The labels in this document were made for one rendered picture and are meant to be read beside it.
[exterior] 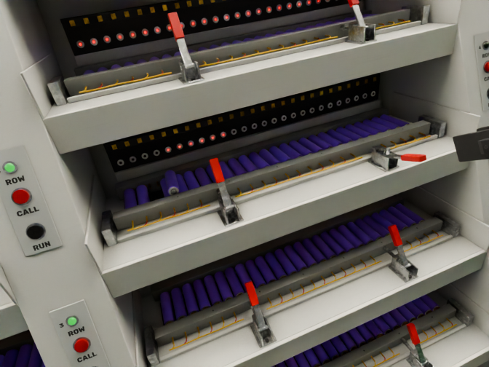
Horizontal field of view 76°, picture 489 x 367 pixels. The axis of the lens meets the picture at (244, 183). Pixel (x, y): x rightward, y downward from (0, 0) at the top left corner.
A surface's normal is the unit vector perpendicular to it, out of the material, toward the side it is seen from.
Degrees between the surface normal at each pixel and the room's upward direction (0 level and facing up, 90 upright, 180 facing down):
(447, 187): 90
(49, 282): 90
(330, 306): 21
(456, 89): 90
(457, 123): 90
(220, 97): 111
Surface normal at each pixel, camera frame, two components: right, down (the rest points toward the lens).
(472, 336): -0.14, -0.85
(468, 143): -0.93, 0.29
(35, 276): 0.27, 0.11
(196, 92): 0.34, 0.45
